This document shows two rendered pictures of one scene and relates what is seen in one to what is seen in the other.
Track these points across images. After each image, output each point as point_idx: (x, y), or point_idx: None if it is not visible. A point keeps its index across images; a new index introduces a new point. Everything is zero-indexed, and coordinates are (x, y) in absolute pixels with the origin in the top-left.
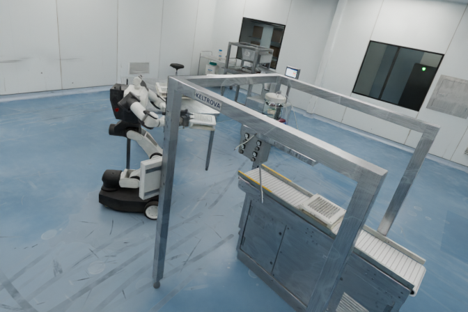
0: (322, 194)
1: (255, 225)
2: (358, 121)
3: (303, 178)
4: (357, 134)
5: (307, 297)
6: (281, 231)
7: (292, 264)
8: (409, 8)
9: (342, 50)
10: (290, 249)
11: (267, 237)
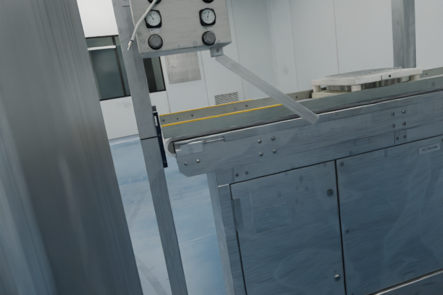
0: (183, 189)
1: (268, 236)
2: (119, 129)
3: (142, 193)
4: (127, 141)
5: (422, 257)
6: (329, 186)
7: (377, 228)
8: None
9: None
10: (361, 204)
11: (306, 234)
